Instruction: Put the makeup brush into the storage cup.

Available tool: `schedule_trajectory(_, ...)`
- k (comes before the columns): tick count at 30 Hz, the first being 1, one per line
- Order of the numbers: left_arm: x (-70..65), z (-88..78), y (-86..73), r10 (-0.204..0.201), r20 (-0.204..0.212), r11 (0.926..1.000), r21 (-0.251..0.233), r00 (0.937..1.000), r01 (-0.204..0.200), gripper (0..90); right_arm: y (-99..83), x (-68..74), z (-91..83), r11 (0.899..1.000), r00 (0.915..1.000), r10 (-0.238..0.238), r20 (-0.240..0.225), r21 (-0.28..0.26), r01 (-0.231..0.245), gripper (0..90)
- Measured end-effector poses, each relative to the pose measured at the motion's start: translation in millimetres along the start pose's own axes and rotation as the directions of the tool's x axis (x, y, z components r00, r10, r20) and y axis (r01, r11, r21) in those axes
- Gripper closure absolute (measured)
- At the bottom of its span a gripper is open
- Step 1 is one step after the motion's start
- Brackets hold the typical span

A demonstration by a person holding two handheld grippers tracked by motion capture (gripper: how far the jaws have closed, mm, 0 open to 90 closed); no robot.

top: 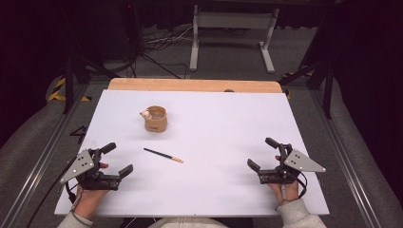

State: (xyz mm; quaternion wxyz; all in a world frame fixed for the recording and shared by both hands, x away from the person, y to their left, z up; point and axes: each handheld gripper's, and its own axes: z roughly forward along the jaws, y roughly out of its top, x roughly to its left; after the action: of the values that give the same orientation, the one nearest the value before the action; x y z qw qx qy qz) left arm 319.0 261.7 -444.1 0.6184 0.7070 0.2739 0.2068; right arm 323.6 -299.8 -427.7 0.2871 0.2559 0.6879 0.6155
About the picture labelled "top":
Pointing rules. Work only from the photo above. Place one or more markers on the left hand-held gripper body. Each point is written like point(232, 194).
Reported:
point(77, 166)

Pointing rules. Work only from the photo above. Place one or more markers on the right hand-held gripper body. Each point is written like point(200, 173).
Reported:
point(302, 162)

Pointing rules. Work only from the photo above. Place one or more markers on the person's right hand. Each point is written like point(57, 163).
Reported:
point(286, 191)

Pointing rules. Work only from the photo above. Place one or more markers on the person's left hand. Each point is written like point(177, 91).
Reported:
point(88, 201)

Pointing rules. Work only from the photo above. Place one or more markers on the black tape floor mark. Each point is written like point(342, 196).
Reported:
point(80, 133)

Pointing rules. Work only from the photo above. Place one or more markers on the dark chopstick with light tip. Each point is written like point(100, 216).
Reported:
point(161, 154)

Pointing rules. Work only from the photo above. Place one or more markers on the wooden cup with animal figure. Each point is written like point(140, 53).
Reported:
point(156, 120)

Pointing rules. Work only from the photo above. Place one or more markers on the white table cover board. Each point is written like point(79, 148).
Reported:
point(206, 133)

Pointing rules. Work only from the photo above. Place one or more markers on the black tripod stand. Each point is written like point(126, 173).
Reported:
point(328, 85)
point(70, 79)

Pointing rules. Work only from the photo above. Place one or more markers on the person's lap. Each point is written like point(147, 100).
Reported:
point(190, 223)

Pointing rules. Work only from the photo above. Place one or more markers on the white metal stand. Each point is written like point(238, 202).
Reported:
point(233, 22)

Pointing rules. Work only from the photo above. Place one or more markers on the aluminium floor rail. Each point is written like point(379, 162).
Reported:
point(345, 158)
point(44, 155)

